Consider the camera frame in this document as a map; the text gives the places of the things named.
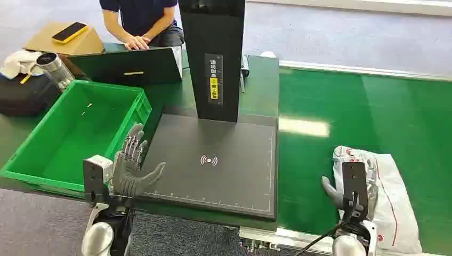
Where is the black scanner base plate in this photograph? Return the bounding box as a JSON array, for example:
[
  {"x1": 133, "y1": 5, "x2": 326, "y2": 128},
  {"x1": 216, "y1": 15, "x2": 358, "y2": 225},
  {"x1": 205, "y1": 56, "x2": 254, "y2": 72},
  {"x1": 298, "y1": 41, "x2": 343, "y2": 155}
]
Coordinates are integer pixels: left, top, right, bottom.
[{"x1": 135, "y1": 113, "x2": 279, "y2": 222}]

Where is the brown cardboard box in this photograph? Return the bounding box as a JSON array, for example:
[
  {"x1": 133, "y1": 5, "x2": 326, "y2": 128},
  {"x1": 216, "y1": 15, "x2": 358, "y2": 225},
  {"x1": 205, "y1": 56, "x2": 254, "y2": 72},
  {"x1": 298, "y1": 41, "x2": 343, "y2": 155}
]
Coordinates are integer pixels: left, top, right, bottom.
[{"x1": 22, "y1": 21, "x2": 105, "y2": 57}]

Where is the green plastic crate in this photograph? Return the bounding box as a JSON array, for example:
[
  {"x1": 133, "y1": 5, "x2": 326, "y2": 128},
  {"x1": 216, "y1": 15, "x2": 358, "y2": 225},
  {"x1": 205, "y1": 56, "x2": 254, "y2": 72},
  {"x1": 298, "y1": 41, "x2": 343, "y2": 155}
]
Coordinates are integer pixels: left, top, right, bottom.
[{"x1": 0, "y1": 79, "x2": 153, "y2": 195}]

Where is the green conveyor belt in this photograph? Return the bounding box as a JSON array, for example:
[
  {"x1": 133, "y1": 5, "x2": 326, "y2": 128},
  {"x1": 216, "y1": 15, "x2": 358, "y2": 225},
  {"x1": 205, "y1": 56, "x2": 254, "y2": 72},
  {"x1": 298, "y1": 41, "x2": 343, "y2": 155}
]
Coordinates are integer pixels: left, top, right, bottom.
[{"x1": 277, "y1": 67, "x2": 452, "y2": 256}]

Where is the grey handheld device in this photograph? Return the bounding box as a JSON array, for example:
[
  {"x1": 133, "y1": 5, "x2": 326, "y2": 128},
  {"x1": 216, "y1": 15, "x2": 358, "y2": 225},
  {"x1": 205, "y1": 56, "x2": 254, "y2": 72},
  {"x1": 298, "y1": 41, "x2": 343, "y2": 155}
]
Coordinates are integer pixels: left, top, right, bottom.
[{"x1": 240, "y1": 54, "x2": 251, "y2": 94}]

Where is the white plastic parcel bag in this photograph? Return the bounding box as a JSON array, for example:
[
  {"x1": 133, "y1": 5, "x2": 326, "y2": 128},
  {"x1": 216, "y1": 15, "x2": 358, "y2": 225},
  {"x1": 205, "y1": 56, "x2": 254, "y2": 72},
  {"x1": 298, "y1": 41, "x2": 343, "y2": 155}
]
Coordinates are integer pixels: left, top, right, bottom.
[{"x1": 331, "y1": 145, "x2": 423, "y2": 255}]

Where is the person's hand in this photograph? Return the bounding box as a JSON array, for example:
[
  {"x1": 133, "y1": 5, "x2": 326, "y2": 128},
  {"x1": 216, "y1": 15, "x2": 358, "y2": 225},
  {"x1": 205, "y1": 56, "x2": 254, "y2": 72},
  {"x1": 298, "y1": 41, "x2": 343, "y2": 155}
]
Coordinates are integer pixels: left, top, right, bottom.
[{"x1": 123, "y1": 35, "x2": 151, "y2": 51}]

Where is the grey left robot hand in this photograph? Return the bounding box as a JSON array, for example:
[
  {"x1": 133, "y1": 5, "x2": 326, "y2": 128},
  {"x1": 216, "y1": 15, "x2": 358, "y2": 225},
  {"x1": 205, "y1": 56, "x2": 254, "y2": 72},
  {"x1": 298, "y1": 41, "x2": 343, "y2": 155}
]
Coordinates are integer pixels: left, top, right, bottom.
[{"x1": 111, "y1": 123, "x2": 167, "y2": 198}]

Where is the black bag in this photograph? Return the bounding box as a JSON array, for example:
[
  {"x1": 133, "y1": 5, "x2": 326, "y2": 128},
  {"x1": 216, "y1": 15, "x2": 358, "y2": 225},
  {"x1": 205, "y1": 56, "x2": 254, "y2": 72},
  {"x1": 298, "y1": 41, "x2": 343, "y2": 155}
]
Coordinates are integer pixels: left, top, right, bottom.
[{"x1": 0, "y1": 71, "x2": 63, "y2": 118}]

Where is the person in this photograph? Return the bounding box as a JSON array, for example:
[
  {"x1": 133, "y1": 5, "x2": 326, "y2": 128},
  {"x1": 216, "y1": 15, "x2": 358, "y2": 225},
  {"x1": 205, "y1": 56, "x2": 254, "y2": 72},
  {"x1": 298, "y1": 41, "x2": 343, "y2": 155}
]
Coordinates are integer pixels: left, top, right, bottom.
[{"x1": 99, "y1": 0, "x2": 185, "y2": 51}]

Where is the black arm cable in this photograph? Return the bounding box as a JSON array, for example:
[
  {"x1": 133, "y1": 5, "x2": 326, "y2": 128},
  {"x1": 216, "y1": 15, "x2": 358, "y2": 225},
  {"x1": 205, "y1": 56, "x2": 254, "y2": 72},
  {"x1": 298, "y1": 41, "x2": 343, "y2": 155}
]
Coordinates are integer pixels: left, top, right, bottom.
[{"x1": 294, "y1": 191, "x2": 359, "y2": 256}]

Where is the steel drinking bottle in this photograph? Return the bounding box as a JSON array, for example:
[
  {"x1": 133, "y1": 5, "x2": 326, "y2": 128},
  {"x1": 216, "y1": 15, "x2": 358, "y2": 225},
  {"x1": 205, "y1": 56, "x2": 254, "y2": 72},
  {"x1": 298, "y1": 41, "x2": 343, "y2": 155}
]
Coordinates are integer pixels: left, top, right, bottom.
[{"x1": 36, "y1": 52, "x2": 76, "y2": 92}]

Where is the yellow and black column label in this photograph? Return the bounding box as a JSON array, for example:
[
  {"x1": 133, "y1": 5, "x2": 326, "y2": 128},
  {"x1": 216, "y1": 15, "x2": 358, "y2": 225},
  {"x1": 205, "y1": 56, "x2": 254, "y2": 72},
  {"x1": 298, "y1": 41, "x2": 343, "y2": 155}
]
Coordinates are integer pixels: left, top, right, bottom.
[{"x1": 204, "y1": 53, "x2": 224, "y2": 106}]

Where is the silver conveyor end frame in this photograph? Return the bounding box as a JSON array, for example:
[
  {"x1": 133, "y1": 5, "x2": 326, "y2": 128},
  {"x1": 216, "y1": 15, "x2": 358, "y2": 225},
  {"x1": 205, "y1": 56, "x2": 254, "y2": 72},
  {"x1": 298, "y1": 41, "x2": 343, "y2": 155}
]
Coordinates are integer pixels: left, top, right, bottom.
[{"x1": 238, "y1": 227, "x2": 334, "y2": 256}]

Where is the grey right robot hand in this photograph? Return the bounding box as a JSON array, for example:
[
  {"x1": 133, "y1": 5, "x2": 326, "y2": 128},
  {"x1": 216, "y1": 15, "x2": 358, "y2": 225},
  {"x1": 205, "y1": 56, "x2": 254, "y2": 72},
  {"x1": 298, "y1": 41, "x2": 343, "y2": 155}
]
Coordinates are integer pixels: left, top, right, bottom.
[{"x1": 321, "y1": 158, "x2": 379, "y2": 220}]

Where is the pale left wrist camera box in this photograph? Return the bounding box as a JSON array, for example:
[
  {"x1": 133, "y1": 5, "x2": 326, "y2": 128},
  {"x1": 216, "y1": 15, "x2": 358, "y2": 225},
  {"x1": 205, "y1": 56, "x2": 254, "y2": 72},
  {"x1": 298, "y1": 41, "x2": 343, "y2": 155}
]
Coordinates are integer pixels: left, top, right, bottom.
[{"x1": 82, "y1": 154, "x2": 115, "y2": 206}]

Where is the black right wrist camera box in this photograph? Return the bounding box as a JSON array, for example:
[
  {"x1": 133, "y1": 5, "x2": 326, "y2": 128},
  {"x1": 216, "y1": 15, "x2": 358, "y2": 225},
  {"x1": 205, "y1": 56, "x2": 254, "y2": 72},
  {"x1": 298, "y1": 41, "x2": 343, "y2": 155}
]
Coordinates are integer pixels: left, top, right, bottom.
[{"x1": 341, "y1": 161, "x2": 370, "y2": 222}]

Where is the black scanner column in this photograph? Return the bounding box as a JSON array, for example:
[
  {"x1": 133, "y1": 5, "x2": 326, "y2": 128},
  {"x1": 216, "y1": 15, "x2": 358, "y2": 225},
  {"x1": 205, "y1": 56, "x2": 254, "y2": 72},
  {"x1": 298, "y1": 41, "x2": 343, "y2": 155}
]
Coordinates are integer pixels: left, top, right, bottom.
[{"x1": 177, "y1": 0, "x2": 246, "y2": 123}]

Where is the black laptop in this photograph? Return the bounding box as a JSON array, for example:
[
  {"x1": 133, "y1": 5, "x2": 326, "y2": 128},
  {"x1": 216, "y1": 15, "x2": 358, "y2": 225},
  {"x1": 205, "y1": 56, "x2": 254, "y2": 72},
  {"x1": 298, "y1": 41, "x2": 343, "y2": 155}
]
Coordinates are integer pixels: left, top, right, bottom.
[{"x1": 68, "y1": 45, "x2": 183, "y2": 87}]

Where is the phone in yellow case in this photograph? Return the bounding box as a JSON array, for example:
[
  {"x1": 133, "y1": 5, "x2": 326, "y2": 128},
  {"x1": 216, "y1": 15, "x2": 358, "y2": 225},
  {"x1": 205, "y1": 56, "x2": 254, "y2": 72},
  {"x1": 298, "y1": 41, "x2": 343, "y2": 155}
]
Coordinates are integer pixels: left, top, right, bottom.
[{"x1": 51, "y1": 21, "x2": 88, "y2": 45}]

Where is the white cloth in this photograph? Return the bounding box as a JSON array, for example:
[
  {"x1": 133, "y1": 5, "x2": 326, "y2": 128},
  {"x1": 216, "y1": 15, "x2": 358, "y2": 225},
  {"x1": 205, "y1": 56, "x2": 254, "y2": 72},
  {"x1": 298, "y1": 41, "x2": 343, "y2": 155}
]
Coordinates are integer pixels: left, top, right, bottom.
[{"x1": 0, "y1": 49, "x2": 45, "y2": 80}]

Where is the silver conveyor side rail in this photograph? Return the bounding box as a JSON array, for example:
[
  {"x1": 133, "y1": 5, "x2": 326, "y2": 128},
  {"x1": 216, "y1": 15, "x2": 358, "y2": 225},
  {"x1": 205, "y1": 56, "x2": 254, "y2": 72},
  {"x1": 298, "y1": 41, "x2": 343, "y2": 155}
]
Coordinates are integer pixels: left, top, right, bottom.
[{"x1": 279, "y1": 59, "x2": 452, "y2": 83}]

